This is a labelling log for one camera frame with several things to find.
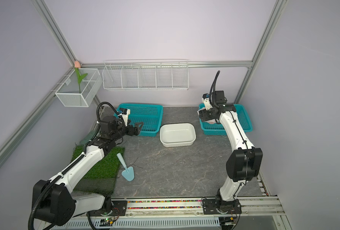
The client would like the white wire basket small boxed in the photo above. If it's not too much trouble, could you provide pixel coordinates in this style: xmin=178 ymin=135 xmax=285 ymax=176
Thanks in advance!
xmin=55 ymin=68 xmax=103 ymax=107

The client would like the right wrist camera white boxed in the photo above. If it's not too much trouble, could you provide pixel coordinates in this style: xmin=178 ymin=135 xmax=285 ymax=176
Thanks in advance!
xmin=202 ymin=94 xmax=212 ymax=110

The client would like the white slotted cable duct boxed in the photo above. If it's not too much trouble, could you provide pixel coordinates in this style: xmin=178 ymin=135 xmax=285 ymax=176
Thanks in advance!
xmin=50 ymin=217 xmax=221 ymax=230

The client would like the white plastic tub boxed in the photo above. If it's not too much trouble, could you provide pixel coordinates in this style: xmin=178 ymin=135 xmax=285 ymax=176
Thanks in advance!
xmin=159 ymin=123 xmax=196 ymax=148

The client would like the aluminium frame bar back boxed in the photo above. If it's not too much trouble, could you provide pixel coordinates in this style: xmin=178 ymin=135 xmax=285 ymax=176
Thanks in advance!
xmin=81 ymin=59 xmax=253 ymax=69

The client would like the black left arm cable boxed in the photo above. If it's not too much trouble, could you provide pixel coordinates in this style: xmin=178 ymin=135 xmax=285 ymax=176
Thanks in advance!
xmin=96 ymin=102 xmax=122 ymax=121

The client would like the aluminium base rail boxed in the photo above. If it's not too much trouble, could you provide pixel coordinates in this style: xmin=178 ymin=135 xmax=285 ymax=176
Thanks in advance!
xmin=69 ymin=196 xmax=285 ymax=220

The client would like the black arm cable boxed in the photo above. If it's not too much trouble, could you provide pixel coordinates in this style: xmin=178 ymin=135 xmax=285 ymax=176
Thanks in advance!
xmin=209 ymin=70 xmax=221 ymax=108
xmin=96 ymin=102 xmax=122 ymax=121

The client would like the aluminium frame post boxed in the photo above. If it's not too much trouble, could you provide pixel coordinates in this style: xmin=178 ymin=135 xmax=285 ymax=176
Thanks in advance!
xmin=234 ymin=0 xmax=288 ymax=103
xmin=31 ymin=0 xmax=76 ymax=67

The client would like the artificial pink tulip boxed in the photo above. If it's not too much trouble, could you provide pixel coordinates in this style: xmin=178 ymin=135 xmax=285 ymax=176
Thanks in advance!
xmin=74 ymin=60 xmax=88 ymax=93

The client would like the teal plastic basket right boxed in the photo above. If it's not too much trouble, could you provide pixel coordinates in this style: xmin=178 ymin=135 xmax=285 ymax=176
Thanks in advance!
xmin=200 ymin=104 xmax=253 ymax=136

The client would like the aluminium frame post right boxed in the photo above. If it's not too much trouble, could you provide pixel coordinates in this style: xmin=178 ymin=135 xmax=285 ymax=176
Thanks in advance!
xmin=234 ymin=0 xmax=288 ymax=103

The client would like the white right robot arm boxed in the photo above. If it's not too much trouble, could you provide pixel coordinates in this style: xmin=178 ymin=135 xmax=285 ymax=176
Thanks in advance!
xmin=198 ymin=103 xmax=263 ymax=202

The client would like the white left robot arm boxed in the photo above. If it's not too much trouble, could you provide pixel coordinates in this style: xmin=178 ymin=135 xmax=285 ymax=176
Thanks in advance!
xmin=28 ymin=114 xmax=144 ymax=230

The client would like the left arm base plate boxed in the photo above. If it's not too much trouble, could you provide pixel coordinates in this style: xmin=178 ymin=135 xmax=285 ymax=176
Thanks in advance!
xmin=89 ymin=200 xmax=128 ymax=217

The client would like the aluminium frame post left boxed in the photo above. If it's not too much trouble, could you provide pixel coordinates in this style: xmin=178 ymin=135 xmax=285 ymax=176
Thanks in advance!
xmin=31 ymin=0 xmax=76 ymax=67

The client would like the green artificial grass mat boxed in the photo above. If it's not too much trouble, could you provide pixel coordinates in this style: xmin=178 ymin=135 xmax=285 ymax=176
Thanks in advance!
xmin=74 ymin=146 xmax=125 ymax=195

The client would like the light blue plastic trowel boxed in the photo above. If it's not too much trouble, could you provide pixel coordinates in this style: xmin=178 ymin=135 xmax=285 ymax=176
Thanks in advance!
xmin=117 ymin=153 xmax=135 ymax=182

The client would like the pale green brush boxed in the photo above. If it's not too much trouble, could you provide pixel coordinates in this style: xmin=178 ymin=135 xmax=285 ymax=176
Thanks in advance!
xmin=79 ymin=130 xmax=98 ymax=145

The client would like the teal plastic basket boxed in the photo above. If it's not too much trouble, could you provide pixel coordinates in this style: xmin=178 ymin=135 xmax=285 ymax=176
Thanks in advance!
xmin=200 ymin=104 xmax=253 ymax=136
xmin=117 ymin=103 xmax=163 ymax=137

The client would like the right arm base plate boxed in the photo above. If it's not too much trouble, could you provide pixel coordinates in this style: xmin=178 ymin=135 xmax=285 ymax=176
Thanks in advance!
xmin=200 ymin=196 xmax=242 ymax=215

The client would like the white wire shelf long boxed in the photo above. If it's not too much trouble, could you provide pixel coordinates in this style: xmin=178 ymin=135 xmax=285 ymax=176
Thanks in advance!
xmin=102 ymin=59 xmax=190 ymax=91

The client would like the teal plastic basket left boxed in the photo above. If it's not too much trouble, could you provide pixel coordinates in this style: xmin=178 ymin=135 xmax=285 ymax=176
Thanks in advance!
xmin=117 ymin=103 xmax=163 ymax=137

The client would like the aluminium frame bar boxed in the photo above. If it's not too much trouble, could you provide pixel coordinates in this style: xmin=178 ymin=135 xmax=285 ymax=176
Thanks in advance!
xmin=0 ymin=67 xmax=73 ymax=168
xmin=81 ymin=59 xmax=253 ymax=69

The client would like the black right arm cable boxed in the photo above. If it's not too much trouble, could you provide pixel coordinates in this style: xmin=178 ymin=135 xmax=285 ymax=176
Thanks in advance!
xmin=209 ymin=70 xmax=221 ymax=108

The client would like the aluminium frame bar left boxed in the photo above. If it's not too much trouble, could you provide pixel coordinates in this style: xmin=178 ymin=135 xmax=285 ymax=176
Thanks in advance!
xmin=0 ymin=67 xmax=73 ymax=168

